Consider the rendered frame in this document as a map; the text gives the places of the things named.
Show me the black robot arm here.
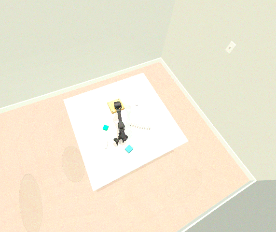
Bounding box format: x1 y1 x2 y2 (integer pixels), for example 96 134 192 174
114 101 128 141

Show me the light blue rectangular block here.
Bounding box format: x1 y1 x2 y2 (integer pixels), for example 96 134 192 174
125 145 133 153

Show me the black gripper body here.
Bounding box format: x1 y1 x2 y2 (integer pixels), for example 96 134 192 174
113 134 121 143

